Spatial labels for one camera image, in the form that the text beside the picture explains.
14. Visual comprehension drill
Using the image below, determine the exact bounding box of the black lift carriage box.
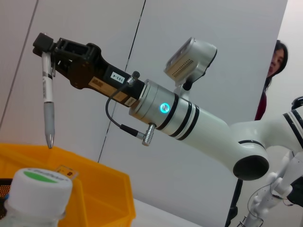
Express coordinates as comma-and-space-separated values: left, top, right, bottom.
286, 178, 303, 204

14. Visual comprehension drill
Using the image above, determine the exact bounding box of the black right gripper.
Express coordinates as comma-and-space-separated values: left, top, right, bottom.
32, 32, 146, 109

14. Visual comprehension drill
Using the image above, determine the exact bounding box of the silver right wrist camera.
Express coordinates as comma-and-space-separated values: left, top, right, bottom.
163, 37, 218, 92

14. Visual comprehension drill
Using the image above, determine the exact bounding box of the clear water bottle green label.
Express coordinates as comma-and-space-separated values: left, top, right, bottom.
0, 167, 74, 227

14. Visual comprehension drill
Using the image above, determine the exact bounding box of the yellow plastic storage bin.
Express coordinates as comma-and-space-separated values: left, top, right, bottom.
0, 143, 137, 227

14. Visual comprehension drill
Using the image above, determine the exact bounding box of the black stand pole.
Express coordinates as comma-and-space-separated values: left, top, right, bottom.
224, 179, 243, 227

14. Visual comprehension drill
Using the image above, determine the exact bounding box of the white humanoid robot black visor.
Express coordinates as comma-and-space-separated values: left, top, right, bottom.
290, 96, 303, 111

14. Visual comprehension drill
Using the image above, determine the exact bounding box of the black mesh pen holder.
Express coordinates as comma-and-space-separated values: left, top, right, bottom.
0, 178, 14, 219

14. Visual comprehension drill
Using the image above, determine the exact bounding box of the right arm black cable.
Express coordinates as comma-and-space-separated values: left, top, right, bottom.
105, 70, 157, 147

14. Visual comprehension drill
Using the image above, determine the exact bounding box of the person black hair red top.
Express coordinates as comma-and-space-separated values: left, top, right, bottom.
254, 39, 289, 122

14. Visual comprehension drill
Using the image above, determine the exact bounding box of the silver grey pen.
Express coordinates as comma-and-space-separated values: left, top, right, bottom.
41, 52, 57, 149

